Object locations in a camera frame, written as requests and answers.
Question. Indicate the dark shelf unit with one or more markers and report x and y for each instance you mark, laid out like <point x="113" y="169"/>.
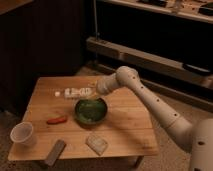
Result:
<point x="170" y="43"/>

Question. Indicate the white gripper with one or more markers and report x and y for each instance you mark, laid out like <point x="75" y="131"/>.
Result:
<point x="104" y="86"/>

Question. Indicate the metal pole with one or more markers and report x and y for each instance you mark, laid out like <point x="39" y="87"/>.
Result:
<point x="95" y="20"/>

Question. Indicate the beige sponge pad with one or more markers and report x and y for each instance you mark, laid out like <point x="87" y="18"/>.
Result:
<point x="97" y="144"/>

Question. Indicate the grey rectangular block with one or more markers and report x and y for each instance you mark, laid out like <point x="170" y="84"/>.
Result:
<point x="55" y="153"/>

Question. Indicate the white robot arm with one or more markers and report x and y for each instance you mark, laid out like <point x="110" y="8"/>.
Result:
<point x="195" y="139"/>

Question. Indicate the green ceramic bowl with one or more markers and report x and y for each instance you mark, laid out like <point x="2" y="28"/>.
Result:
<point x="90" y="112"/>

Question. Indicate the white plastic cup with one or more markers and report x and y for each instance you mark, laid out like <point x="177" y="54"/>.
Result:
<point x="23" y="133"/>

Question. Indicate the wooden table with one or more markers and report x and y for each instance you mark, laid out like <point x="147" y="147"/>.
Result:
<point x="127" y="127"/>

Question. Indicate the red chili pepper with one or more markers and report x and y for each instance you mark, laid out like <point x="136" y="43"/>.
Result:
<point x="57" y="120"/>

